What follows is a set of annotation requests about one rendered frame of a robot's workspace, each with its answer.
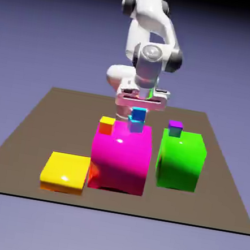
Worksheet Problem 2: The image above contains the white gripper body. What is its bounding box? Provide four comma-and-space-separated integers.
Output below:
114, 88, 169, 114

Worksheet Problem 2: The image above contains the small blue cube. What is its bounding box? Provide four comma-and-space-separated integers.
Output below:
130, 106, 148, 123

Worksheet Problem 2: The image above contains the small cyan cube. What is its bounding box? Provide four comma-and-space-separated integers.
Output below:
125, 115, 145, 135

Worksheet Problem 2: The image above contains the small yellow cube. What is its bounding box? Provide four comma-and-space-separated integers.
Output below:
97, 115, 117, 137

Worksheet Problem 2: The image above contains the small purple cube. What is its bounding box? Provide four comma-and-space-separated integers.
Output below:
166, 119, 184, 139

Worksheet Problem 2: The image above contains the large magenta box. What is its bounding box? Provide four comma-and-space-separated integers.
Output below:
84, 116, 157, 197

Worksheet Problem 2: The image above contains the large green box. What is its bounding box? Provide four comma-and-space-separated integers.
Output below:
152, 127, 210, 195

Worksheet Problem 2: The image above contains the large yellow box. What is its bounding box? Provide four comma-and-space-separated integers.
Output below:
37, 149, 92, 197

